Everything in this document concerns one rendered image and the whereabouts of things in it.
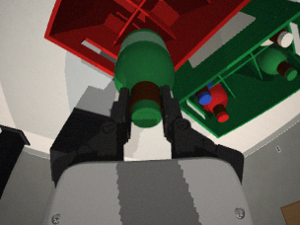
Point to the white bottle with grey label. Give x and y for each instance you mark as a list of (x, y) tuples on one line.
[(282, 38)]

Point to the green plastic crate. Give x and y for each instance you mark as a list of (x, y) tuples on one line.
[(252, 92)]

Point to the red plastic crate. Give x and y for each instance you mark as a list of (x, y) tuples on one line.
[(186, 25)]

